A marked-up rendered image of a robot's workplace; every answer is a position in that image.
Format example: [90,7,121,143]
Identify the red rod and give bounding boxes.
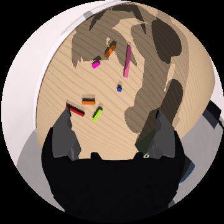
[65,105,85,117]

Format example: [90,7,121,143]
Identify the pink rod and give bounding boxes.
[124,46,132,78]

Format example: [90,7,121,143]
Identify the lime green rod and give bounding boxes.
[92,108,103,122]

